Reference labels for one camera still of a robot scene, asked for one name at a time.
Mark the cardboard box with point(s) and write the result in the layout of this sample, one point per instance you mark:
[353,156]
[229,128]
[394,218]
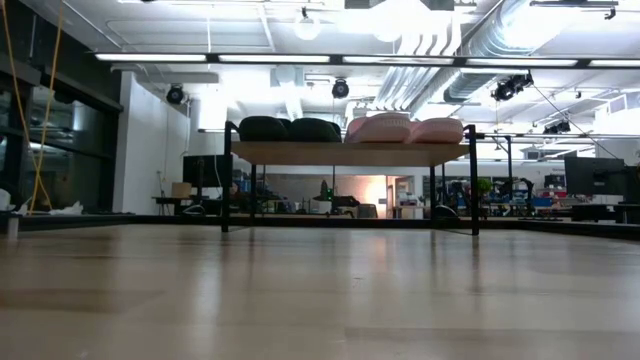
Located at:
[181,190]

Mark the green potted plant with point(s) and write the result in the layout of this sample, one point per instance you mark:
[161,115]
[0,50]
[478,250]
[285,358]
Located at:
[484,186]

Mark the small white cylinder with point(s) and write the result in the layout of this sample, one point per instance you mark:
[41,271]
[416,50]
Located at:
[13,227]

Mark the black slide sandal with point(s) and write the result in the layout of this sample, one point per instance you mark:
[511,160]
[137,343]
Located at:
[315,131]
[262,129]

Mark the black aluminium table frame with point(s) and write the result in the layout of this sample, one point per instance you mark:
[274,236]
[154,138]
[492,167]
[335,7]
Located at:
[125,220]

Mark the white crumpled bag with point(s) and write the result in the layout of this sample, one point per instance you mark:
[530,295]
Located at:
[67,210]

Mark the black monitor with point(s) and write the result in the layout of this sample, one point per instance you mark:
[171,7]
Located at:
[632,185]
[595,176]
[202,171]

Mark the silver ventilation duct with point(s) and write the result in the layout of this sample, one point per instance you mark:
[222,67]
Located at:
[475,82]

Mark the ceiling light strip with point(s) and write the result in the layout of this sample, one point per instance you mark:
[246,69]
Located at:
[397,60]
[615,63]
[150,57]
[275,58]
[520,62]

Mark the white globe lamp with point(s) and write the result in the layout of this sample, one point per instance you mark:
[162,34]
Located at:
[307,27]

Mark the grey chair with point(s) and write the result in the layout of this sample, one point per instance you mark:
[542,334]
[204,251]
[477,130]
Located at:
[367,211]

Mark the black ceiling spotlight cluster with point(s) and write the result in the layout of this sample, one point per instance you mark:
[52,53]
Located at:
[510,87]
[557,127]

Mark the round black ceiling speaker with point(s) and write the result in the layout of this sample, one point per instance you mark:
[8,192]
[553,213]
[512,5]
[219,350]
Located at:
[175,95]
[340,89]

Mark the wooden shelf, black metal frame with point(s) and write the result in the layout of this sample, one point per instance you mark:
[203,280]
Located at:
[350,154]

